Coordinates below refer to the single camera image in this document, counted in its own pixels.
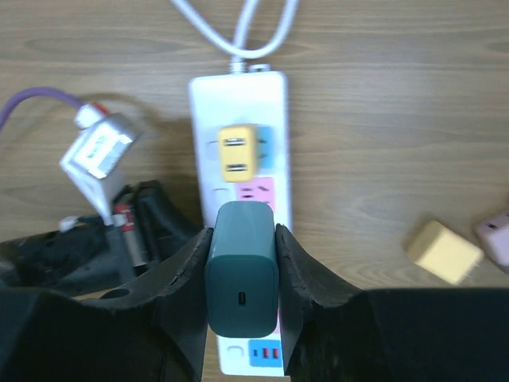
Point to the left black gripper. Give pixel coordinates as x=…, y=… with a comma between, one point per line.
x=89, y=256

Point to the yellow two-port charger plug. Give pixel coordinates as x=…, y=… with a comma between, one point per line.
x=238, y=155

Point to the teal charger plug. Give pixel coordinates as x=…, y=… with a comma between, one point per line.
x=241, y=274

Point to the white power strip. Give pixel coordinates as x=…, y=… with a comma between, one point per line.
x=259, y=98

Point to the brown pink charger plug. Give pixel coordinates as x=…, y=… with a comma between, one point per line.
x=493, y=235

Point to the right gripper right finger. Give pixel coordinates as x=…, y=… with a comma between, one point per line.
x=334, y=331

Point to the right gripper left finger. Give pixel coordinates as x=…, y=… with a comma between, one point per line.
x=152, y=328

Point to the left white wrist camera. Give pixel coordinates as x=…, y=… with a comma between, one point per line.
x=92, y=161

